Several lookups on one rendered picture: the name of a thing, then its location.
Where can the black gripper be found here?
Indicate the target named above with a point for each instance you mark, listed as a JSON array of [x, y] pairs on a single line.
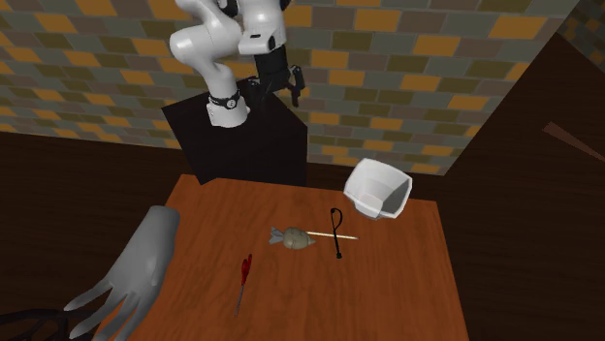
[[272, 66]]

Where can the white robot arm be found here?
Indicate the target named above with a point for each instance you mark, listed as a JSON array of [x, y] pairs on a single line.
[[222, 42]]

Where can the black robot stand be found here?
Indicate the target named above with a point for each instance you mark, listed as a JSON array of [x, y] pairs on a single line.
[[255, 141]]

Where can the white square bowl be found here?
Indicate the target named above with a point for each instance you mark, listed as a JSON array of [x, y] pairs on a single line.
[[378, 186]]

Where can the grey fish toy on stick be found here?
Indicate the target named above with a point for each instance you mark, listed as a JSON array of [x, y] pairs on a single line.
[[295, 238]]

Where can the grey glove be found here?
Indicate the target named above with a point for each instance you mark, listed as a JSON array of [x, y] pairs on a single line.
[[142, 264]]

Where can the brown wooden table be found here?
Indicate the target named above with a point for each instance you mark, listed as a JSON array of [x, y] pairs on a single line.
[[378, 293]]

